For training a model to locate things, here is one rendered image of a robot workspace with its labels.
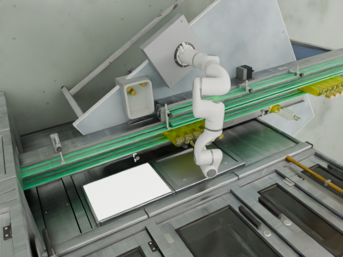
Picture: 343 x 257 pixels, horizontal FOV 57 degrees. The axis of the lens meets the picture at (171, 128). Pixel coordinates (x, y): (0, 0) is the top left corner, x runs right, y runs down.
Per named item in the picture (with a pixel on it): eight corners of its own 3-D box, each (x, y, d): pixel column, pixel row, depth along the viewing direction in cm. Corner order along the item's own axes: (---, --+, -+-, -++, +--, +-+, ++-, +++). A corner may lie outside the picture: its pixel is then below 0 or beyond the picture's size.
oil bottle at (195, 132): (178, 128, 208) (195, 143, 191) (177, 121, 205) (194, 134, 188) (185, 126, 210) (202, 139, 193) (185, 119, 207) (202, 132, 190)
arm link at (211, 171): (206, 155, 153) (225, 153, 155) (200, 144, 162) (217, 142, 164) (204, 180, 160) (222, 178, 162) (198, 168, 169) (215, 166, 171)
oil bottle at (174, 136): (162, 133, 204) (177, 149, 187) (161, 126, 201) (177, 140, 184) (169, 131, 206) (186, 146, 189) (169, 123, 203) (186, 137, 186)
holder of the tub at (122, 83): (125, 122, 202) (129, 127, 196) (118, 81, 189) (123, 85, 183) (149, 114, 209) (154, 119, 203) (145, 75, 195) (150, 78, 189)
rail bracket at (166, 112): (161, 124, 200) (170, 132, 190) (158, 100, 191) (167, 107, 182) (165, 123, 201) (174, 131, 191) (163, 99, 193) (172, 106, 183)
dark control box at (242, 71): (235, 77, 230) (243, 80, 224) (236, 66, 226) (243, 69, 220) (244, 74, 233) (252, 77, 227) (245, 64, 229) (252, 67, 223)
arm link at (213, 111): (219, 116, 161) (190, 114, 162) (223, 75, 152) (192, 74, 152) (223, 130, 147) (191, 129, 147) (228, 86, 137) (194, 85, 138)
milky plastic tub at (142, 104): (124, 114, 199) (129, 120, 193) (118, 81, 189) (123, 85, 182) (149, 107, 206) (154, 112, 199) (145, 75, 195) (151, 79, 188)
